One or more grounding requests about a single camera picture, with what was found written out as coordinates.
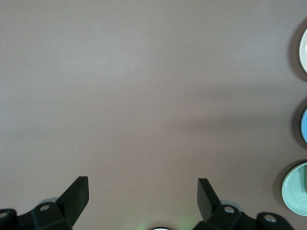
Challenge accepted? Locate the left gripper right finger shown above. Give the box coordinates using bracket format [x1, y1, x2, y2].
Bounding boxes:
[197, 178, 295, 230]

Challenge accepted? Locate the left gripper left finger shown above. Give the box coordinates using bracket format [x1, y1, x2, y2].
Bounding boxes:
[0, 176, 90, 230]

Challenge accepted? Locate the light green plate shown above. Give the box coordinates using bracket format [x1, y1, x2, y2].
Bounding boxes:
[281, 161, 307, 214]

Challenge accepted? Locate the blue plate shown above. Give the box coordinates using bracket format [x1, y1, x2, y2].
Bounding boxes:
[300, 107, 307, 144]

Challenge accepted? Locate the beige plate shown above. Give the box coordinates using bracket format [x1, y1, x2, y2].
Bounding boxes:
[299, 27, 307, 74]

